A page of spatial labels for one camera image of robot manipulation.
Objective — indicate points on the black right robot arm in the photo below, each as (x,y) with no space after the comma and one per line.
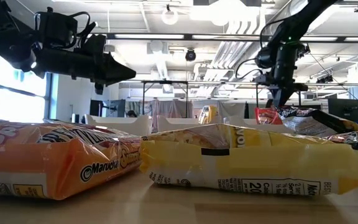
(303,18)

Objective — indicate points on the black monitor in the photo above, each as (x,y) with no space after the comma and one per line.
(95,107)
(343,109)
(118,108)

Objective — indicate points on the orange Maruchan noodle pack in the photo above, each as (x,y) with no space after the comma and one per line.
(266,116)
(57,161)

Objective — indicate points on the white plastic bin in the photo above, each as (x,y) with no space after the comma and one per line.
(120,126)
(247,122)
(179,123)

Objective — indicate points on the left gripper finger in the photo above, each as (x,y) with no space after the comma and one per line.
(117,77)
(118,66)

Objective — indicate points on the yellow Maruchan ramen pack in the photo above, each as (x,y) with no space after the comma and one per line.
(259,161)
(208,114)

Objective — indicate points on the grey draped cloth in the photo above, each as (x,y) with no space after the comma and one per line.
(169,109)

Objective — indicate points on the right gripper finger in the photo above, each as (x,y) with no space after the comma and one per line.
(284,95)
(277,96)

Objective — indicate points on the white draped cloth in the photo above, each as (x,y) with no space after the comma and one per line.
(232,109)

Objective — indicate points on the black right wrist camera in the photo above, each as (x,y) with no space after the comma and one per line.
(263,58)

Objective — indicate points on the black metal stand frame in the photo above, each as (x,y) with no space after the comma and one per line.
(165,82)

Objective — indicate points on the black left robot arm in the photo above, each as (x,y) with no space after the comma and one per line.
(5,34)

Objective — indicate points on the black ceiling device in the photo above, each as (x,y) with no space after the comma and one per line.
(304,49)

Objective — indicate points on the large bright window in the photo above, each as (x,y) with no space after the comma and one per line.
(17,105)

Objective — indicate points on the black rig camera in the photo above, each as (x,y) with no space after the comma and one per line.
(190,55)

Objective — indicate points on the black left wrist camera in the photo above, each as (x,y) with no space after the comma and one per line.
(57,29)

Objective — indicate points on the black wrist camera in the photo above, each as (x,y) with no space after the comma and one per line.
(57,29)
(263,58)

